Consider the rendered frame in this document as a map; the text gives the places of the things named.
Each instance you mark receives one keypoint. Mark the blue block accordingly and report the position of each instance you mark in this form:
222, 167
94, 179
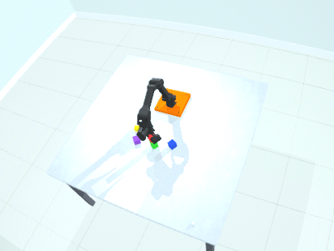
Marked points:
172, 144

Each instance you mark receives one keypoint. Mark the purple block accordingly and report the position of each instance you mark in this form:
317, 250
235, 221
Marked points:
136, 140

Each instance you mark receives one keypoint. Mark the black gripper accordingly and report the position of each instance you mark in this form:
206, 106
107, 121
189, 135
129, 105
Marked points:
155, 137

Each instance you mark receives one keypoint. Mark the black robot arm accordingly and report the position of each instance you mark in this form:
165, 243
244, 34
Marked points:
144, 113

